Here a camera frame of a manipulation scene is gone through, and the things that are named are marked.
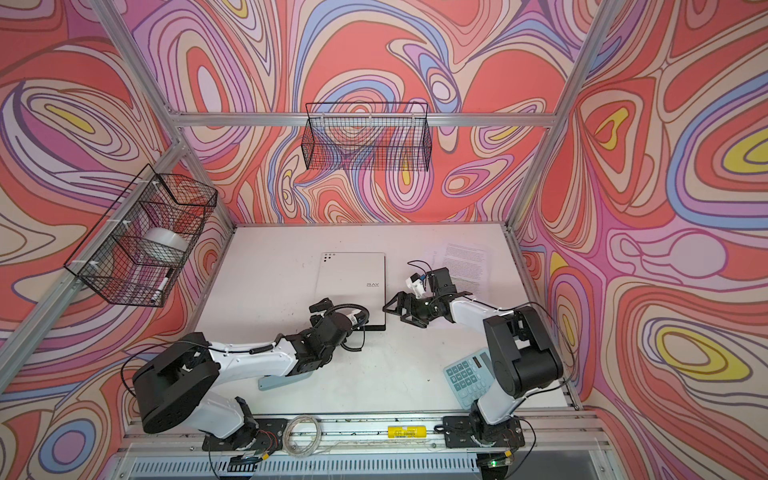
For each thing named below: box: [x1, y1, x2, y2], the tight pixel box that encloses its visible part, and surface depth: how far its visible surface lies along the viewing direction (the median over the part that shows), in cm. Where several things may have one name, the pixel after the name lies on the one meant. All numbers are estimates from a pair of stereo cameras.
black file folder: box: [315, 252, 386, 331], surface depth 104 cm
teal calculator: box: [443, 348, 496, 410], surface depth 83 cm
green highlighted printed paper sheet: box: [433, 242, 492, 297], surface depth 110 cm
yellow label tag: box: [387, 426, 427, 439], surface depth 74 cm
